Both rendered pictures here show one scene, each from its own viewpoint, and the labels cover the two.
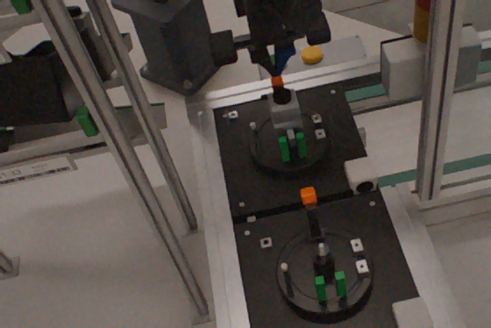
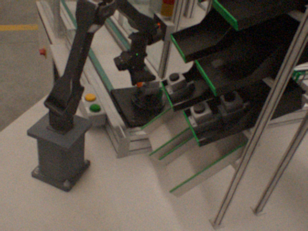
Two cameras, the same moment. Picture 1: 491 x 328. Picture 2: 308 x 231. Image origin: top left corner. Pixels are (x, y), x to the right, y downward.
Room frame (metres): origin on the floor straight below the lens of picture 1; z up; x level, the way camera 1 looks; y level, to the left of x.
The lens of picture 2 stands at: (1.15, 1.01, 1.76)
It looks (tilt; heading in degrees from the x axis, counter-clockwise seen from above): 37 degrees down; 244
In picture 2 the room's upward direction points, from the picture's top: 11 degrees clockwise
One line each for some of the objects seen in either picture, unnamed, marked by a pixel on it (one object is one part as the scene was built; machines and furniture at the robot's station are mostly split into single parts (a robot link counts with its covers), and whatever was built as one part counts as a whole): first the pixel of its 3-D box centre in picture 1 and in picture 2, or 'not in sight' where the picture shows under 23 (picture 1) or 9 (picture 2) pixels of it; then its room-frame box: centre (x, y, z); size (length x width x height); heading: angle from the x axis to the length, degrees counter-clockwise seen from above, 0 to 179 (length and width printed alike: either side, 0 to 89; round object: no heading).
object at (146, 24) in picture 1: (174, 31); (61, 149); (1.06, 0.20, 0.96); 0.15 x 0.15 x 0.20; 50
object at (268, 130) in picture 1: (289, 140); (148, 100); (0.70, 0.00, 0.98); 0.14 x 0.14 x 0.02
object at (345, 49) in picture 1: (312, 67); (89, 104); (0.92, -0.07, 0.93); 0.21 x 0.07 x 0.06; 94
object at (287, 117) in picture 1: (285, 113); (153, 83); (0.69, 0.00, 1.06); 0.08 x 0.04 x 0.07; 4
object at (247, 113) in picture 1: (290, 148); (147, 104); (0.70, 0.00, 0.96); 0.24 x 0.24 x 0.02; 4
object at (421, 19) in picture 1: (435, 16); (167, 8); (0.60, -0.20, 1.28); 0.05 x 0.05 x 0.05
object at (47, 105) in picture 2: not in sight; (60, 102); (1.06, 0.19, 1.15); 0.09 x 0.07 x 0.06; 124
